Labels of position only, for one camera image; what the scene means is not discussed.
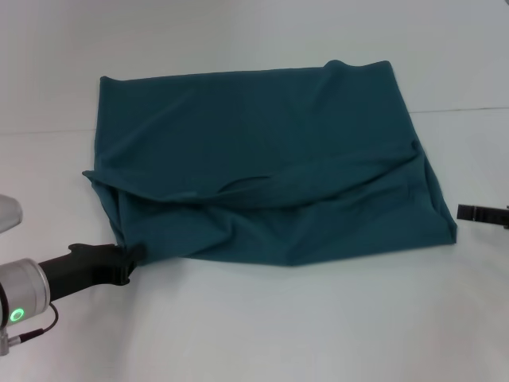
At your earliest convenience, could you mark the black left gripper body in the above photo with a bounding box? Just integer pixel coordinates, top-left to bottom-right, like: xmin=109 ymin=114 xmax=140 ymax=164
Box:
xmin=37 ymin=243 xmax=122 ymax=304

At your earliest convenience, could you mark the teal t-shirt with FREE print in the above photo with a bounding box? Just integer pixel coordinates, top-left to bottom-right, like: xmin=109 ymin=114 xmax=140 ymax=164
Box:
xmin=81 ymin=59 xmax=458 ymax=268

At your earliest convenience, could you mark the silver connector with black cable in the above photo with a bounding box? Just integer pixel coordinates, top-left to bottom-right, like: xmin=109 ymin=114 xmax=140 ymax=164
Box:
xmin=0 ymin=303 xmax=61 ymax=357

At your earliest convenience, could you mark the silver black wrist camera box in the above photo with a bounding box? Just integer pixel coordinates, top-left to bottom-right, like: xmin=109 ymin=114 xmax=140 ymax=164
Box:
xmin=0 ymin=193 xmax=24 ymax=235

